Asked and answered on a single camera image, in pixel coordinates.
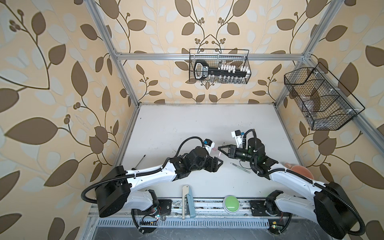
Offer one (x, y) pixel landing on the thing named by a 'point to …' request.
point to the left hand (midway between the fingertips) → (220, 160)
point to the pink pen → (220, 152)
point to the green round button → (231, 204)
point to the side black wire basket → (326, 103)
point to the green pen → (241, 168)
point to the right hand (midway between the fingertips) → (219, 150)
